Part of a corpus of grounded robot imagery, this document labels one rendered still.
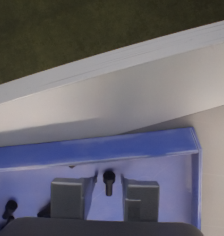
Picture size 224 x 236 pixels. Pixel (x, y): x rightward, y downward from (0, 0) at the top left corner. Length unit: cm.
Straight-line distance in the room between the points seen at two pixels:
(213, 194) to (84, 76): 10
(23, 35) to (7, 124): 97
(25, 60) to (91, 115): 100
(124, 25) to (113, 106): 93
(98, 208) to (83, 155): 5
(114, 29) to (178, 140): 94
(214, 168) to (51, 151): 9
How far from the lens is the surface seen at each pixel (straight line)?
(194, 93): 16
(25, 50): 115
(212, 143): 18
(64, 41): 111
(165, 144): 15
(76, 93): 16
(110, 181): 17
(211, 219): 21
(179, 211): 20
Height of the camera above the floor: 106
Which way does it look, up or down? 62 degrees down
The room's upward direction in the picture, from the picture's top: 176 degrees counter-clockwise
